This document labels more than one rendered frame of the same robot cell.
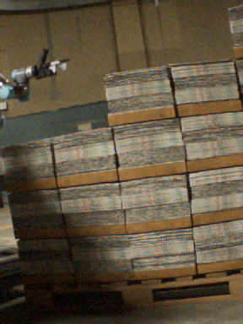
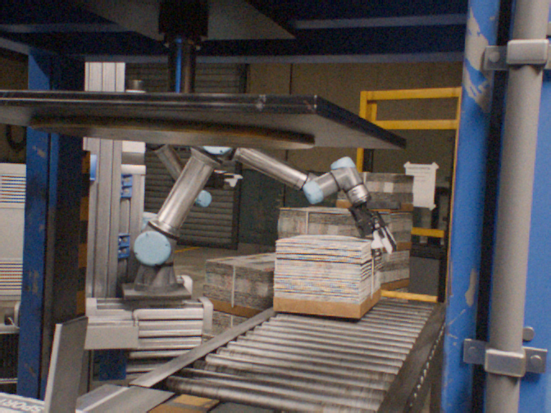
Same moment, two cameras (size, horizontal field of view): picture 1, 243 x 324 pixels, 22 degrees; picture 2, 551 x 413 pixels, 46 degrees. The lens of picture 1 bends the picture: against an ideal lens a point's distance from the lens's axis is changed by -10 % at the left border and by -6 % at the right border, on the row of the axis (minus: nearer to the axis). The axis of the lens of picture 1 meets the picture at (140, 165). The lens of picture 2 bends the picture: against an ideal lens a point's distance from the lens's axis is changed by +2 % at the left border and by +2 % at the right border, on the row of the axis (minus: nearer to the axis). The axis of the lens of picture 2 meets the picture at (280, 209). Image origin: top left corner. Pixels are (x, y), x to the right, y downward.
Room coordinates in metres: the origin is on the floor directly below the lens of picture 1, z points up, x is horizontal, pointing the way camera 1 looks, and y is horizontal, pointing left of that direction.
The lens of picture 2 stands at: (1.94, 3.25, 1.24)
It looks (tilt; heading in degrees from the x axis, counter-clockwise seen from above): 3 degrees down; 291
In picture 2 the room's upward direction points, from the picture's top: 3 degrees clockwise
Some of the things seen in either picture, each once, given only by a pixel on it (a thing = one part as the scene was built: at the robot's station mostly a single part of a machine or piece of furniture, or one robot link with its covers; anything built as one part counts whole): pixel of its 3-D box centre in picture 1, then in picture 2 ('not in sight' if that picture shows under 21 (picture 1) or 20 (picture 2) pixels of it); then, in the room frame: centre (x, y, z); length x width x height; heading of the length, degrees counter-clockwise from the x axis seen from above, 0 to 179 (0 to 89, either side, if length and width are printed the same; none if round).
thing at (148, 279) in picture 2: not in sight; (156, 274); (3.17, 1.27, 0.87); 0.15 x 0.15 x 0.10
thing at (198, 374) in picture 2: not in sight; (275, 394); (2.43, 1.96, 0.77); 0.47 x 0.05 x 0.05; 3
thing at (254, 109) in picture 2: not in sight; (179, 129); (2.40, 2.46, 1.30); 0.55 x 0.55 x 0.03; 3
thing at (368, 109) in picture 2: not in sight; (361, 218); (3.04, -1.16, 0.97); 0.09 x 0.09 x 1.75; 75
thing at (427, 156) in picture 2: not in sight; (408, 177); (2.72, -1.09, 1.28); 0.57 x 0.01 x 0.65; 165
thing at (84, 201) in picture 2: not in sight; (70, 255); (2.86, 2.12, 1.05); 0.05 x 0.05 x 0.45; 3
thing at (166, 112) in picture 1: (151, 115); not in sight; (2.99, -0.08, 0.86); 0.38 x 0.29 x 0.04; 166
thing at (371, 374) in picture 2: not in sight; (302, 369); (2.44, 1.77, 0.77); 0.47 x 0.05 x 0.05; 3
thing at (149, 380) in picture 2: not in sight; (253, 339); (2.70, 1.45, 0.74); 1.34 x 0.05 x 0.12; 93
